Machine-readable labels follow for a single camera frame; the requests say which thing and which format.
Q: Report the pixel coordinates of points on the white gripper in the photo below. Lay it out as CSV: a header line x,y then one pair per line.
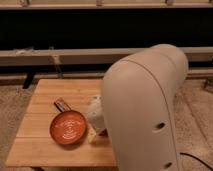
x,y
95,117

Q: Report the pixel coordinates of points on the dark red pepper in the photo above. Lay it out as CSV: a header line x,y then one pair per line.
x,y
104,133

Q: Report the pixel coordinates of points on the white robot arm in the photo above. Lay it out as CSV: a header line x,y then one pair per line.
x,y
135,107

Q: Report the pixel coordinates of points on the orange frying pan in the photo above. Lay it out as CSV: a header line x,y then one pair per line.
x,y
69,126

